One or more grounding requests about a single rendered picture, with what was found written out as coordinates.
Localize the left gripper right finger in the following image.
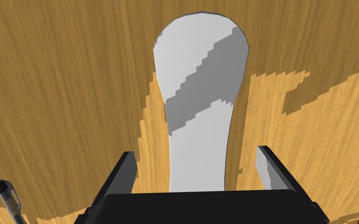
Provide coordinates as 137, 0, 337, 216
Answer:
255, 145, 301, 191

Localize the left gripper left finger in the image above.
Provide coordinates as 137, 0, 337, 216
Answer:
98, 151, 138, 196

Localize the white spatula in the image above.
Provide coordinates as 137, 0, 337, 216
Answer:
153, 11, 250, 193

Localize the wooden table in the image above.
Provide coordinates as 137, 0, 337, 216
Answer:
0, 0, 359, 224

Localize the black and grey pen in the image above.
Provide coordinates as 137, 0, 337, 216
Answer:
0, 178, 28, 224

